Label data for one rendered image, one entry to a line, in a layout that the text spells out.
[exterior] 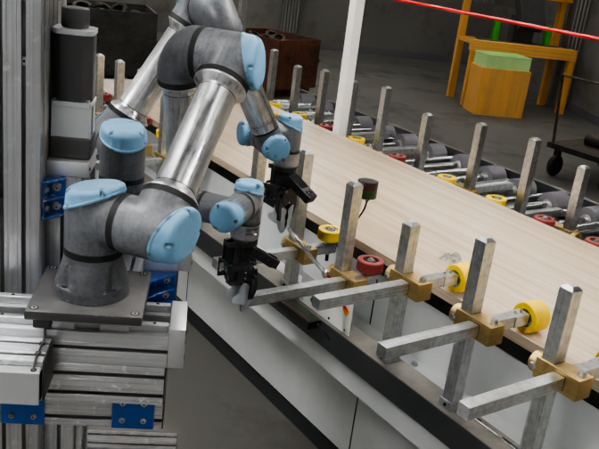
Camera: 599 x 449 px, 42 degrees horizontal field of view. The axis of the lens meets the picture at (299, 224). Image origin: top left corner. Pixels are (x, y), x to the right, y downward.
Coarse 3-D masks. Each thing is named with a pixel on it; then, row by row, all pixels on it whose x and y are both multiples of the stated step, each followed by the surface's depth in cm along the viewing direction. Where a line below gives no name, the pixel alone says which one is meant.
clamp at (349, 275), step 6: (330, 270) 234; (336, 270) 231; (336, 276) 231; (342, 276) 229; (348, 276) 227; (354, 276) 228; (348, 282) 227; (354, 282) 224; (360, 282) 226; (366, 282) 227; (348, 288) 227
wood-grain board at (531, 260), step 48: (336, 144) 363; (336, 192) 292; (384, 192) 300; (432, 192) 307; (384, 240) 251; (432, 240) 256; (528, 240) 267; (576, 240) 274; (528, 288) 227; (528, 336) 198; (576, 336) 201
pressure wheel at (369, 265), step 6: (360, 258) 232; (366, 258) 233; (372, 258) 231; (378, 258) 233; (360, 264) 230; (366, 264) 229; (372, 264) 229; (378, 264) 229; (360, 270) 230; (366, 270) 229; (372, 270) 229; (378, 270) 230
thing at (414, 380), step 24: (216, 240) 288; (264, 288) 263; (312, 312) 241; (312, 336) 242; (336, 336) 231; (360, 336) 230; (360, 360) 223; (384, 360) 217; (384, 384) 215; (408, 384) 208; (432, 384) 209; (408, 408) 208; (432, 408) 200; (456, 408) 198; (432, 432) 201; (456, 432) 194; (480, 432) 191
